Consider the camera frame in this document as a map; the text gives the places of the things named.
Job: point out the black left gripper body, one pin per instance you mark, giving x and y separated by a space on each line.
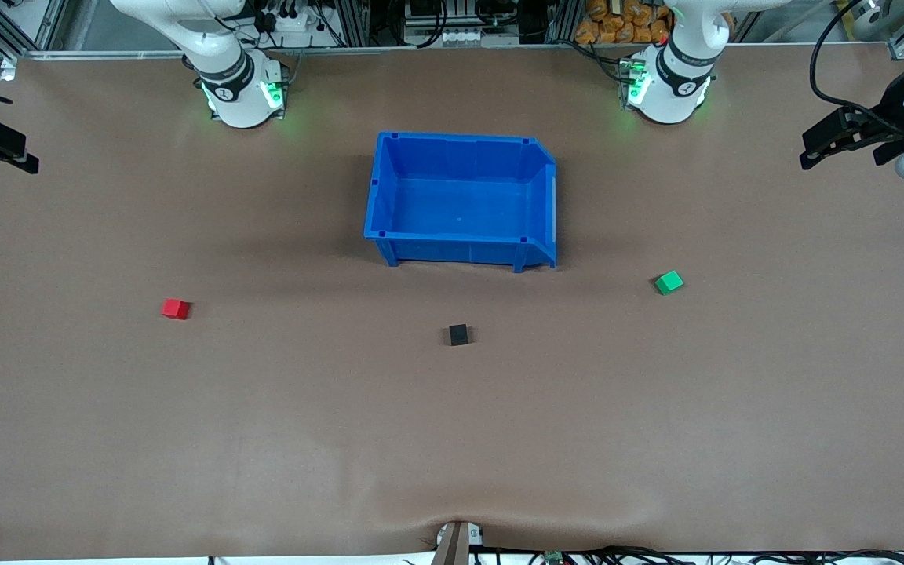
894 107

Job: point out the small red cube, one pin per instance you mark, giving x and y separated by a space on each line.
175 308

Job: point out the small green cube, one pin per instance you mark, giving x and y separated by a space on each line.
668 282

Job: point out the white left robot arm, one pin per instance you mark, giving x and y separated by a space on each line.
668 90

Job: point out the small black cube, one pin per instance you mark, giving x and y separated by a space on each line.
458 336

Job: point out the orange snack bags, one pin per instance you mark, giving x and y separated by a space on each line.
617 27

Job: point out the white power strip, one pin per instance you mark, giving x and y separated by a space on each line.
295 31

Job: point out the brown table mat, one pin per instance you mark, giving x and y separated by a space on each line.
264 431

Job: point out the blue plastic storage bin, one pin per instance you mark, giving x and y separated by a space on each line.
460 204

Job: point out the grey metal device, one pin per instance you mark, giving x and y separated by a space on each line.
460 36

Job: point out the small green circuit board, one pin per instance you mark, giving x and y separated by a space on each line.
553 558

